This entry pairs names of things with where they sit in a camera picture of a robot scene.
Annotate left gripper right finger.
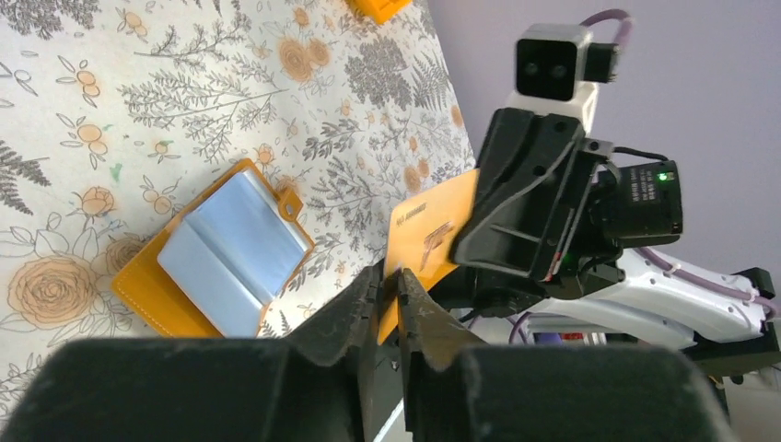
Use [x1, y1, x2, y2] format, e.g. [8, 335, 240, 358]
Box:
[396, 269, 736, 441]

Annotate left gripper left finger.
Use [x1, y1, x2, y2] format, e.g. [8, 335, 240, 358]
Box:
[1, 266, 381, 441]

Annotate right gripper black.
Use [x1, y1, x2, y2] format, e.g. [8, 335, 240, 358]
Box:
[449, 108, 683, 299]

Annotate orange leather card holder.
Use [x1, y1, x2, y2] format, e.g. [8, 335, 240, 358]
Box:
[111, 158, 315, 338]

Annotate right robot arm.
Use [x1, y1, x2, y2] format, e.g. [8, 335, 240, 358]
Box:
[433, 108, 780, 378]

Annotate orange plastic bin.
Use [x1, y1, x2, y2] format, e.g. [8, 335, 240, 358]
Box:
[348, 0, 413, 25]

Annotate floral tablecloth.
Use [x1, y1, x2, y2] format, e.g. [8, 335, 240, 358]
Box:
[1, 1, 474, 420]

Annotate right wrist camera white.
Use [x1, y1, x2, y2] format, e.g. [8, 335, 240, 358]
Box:
[505, 23, 621, 134]

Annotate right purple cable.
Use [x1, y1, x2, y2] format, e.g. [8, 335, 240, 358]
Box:
[509, 8, 781, 346]

